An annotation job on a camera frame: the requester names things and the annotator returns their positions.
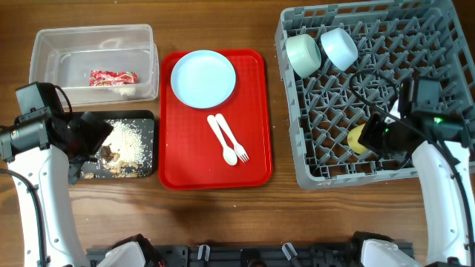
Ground yellow plastic cup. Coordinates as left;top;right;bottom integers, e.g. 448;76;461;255
347;124;367;154

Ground rice and food scraps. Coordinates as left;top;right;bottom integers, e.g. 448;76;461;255
83;119;154;179

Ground red snack wrapper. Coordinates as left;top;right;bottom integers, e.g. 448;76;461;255
89;70;138;86

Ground light blue small bowl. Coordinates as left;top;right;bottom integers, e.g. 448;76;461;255
321;28;358;71

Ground mint green bowl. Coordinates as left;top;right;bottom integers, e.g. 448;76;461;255
286;34;321;78

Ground light blue plate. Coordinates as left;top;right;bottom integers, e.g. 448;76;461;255
171;50;237;109

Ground pink plastic fork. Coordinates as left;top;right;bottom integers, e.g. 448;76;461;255
215;113;249;162

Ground cream plastic spoon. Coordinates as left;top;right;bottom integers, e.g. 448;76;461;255
207;115;238;166

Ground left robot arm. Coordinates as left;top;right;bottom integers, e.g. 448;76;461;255
1;111;113;266

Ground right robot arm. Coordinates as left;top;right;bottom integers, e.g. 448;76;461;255
347;111;474;266

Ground black waste tray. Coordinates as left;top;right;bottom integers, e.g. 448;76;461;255
70;109;156;179

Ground grey dishwasher rack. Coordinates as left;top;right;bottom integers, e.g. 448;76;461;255
275;1;474;190

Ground clear plastic bin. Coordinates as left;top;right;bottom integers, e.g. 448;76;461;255
29;24;159;107

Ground red serving tray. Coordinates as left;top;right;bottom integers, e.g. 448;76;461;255
158;49;272;190

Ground black mounting rail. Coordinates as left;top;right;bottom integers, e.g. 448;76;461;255
85;243;415;267

